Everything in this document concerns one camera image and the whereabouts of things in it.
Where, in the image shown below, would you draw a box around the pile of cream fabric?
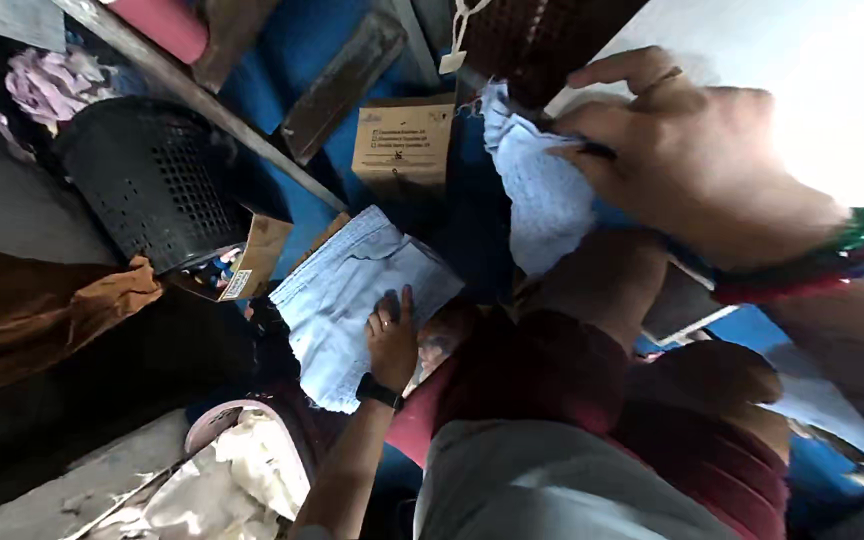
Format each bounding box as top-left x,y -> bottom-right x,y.
87,407 -> 312,540

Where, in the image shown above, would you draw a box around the person's right hand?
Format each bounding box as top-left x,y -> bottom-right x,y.
544,45 -> 853,273

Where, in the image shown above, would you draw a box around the dark panel with white edge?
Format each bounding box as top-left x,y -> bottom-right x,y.
634,255 -> 741,348

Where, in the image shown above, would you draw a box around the dark brown perforated basket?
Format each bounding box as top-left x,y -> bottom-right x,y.
456,0 -> 651,114

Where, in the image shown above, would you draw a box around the wide brown wooden board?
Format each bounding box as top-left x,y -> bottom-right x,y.
192,0 -> 281,95

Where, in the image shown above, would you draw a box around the worn brown wooden plank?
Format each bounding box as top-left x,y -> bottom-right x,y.
279,9 -> 408,168

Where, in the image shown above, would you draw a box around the open cardboard box, white label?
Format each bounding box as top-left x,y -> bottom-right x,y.
165,202 -> 294,304

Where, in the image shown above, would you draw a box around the pile of pink fabric scraps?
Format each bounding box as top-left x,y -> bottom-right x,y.
3,46 -> 122,132

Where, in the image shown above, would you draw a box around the person's right forearm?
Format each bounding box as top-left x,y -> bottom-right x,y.
711,207 -> 864,462

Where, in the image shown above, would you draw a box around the pink plastic basket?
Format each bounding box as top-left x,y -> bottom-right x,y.
183,398 -> 315,519

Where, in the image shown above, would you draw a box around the stack of light blue fabric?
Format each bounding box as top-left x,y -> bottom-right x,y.
268,204 -> 466,415

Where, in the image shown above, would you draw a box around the person's legs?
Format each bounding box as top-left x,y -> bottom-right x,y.
385,228 -> 792,540

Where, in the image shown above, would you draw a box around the pink cylinder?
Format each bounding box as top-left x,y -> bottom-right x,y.
105,0 -> 210,66

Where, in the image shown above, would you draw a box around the black perforated plastic basket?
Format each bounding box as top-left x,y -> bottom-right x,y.
54,95 -> 253,274

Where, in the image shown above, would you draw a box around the person's left hand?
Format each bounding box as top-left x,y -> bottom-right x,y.
365,284 -> 420,396

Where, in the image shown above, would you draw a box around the frayed light blue fabric piece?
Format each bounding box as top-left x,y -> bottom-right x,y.
477,80 -> 598,279

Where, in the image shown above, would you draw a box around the long wooden bar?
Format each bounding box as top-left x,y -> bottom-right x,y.
49,0 -> 348,214

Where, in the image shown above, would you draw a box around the cardboard box with printed text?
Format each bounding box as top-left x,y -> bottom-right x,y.
351,93 -> 456,202

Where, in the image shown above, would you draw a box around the person's body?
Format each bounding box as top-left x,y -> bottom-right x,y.
412,418 -> 744,540

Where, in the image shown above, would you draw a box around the brown cloth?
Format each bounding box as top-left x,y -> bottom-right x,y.
0,235 -> 165,400

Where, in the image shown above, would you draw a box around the white string with tag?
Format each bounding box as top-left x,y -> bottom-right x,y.
438,0 -> 493,76

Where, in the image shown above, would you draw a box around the person's left forearm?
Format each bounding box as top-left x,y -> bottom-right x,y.
287,375 -> 405,540

